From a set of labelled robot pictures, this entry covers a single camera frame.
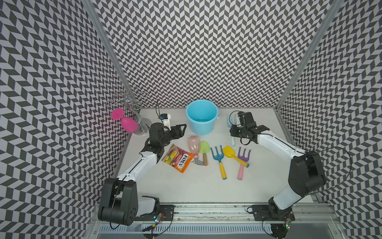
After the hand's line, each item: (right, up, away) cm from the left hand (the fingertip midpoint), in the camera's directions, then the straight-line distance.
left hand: (182, 126), depth 83 cm
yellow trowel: (+29, -17, +12) cm, 36 cm away
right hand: (+30, -4, +7) cm, 31 cm away
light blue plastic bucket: (+12, +8, +30) cm, 33 cm away
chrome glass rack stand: (-44, +23, +31) cm, 58 cm away
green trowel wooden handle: (+13, -15, +13) cm, 24 cm away
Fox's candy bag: (-4, -19, +5) cm, 20 cm away
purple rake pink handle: (+34, -26, +2) cm, 43 cm away
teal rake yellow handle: (+22, -20, +9) cm, 31 cm away
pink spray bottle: (+6, -10, +8) cm, 14 cm away
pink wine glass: (-33, +1, +4) cm, 33 cm away
